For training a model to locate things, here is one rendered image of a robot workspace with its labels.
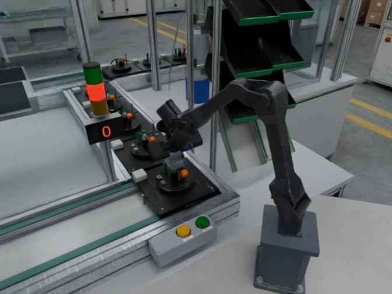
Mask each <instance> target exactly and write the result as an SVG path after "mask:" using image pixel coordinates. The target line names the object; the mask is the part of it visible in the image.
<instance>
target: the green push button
mask: <svg viewBox="0 0 392 294"><path fill-rule="evenodd" d="M196 224H197V225H198V226H199V227H201V228H204V227H206V226H208V224H209V220H208V218H207V217H205V216H200V217H198V218H197V220H196Z"/></svg>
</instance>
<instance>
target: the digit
mask: <svg viewBox="0 0 392 294"><path fill-rule="evenodd" d="M97 128H98V131H99V137H100V140H101V141H102V140H104V139H108V138H112V137H114V130H113V123H112V121H108V122H104V123H101V124H97Z"/></svg>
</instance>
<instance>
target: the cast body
mask: <svg viewBox="0 0 392 294"><path fill-rule="evenodd" d="M169 154H170V157H168V158H166V159H164V162H165V163H166V164H167V165H168V166H169V167H170V168H171V169H172V170H175V169H178V168H180V167H183V159H182V158H181V151H178V152H175V153H174V152H173V151H171V152H170V153H169Z"/></svg>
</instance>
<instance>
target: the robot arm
mask: <svg viewBox="0 0 392 294"><path fill-rule="evenodd" d="M234 99H238V100H240V101H241V102H242V103H243V104H245V105H246V106H249V107H253V108H254V109H255V112H256V114H257V116H258V117H259V119H260V120H261V121H262V122H263V123H264V125H265V129H266V132H267V138H268V143H269V148H270V152H271V157H272V163H273V167H274V172H275V178H274V179H273V180H272V182H271V183H270V184H269V190H270V192H271V199H273V200H274V204H275V205H276V207H277V210H278V227H277V233H279V234H282V235H288V236H295V237H300V238H302V237H303V228H302V223H303V218H304V216H305V211H306V209H307V207H308V206H309V205H310V203H311V199H310V198H309V196H308V195H307V193H306V192H305V189H304V186H303V184H302V181H301V178H300V177H299V176H298V175H297V174H296V173H295V171H294V167H293V160H292V154H291V148H290V144H289V138H288V132H287V127H286V121H285V117H286V112H287V108H288V90H287V87H286V86H285V85H284V84H283V83H281V82H279V81H276V80H273V81H271V82H269V81H267V80H255V79H247V78H237V79H235V80H233V81H231V82H230V83H229V84H228V85H227V86H226V87H225V88H224V89H222V90H221V91H220V92H219V93H217V94H216V95H214V97H212V98H211V99H209V100H208V101H207V102H206V103H204V104H202V105H200V106H197V107H195V108H193V109H187V110H185V111H184V112H181V111H180V109H179V108H178V107H177V106H176V105H175V103H174V101H173V100H172V99H169V100H167V101H166V102H165V104H163V105H162V106H161V107H160V108H158V109H157V110H156V113H157V114H158V115H159V117H160V118H161V119H162V120H160V121H159V122H158V123H157V125H156V128H157V129H158V131H159V132H164V133H165V134H166V135H165V138H166V139H167V140H168V141H167V142H166V143H164V142H163V141H162V142H159V141H154V142H150V143H148V145H147V148H148V151H149V153H150V155H151V157H152V159H153V161H154V162H155V161H158V160H161V159H166V158H169V157H170V154H169V153H170V152H171V151H173V152H174V153H175V152H178V151H181V152H186V151H189V150H191V149H192V148H196V147H198V146H201V145H202V144H203V140H202V138H201V136H200V133H199V132H198V130H197V129H199V128H200V127H202V126H203V125H205V124H206V123H207V122H208V121H209V120H210V119H211V118H212V116H213V115H214V114H215V113H216V112H217V111H218V110H220V109H221V108H222V107H224V106H225V105H227V104H228V103H230V102H231V101H232V100H234ZM191 143H192V144H193V147H192V146H191ZM165 144H166V145H165ZM169 148H170V149H169Z"/></svg>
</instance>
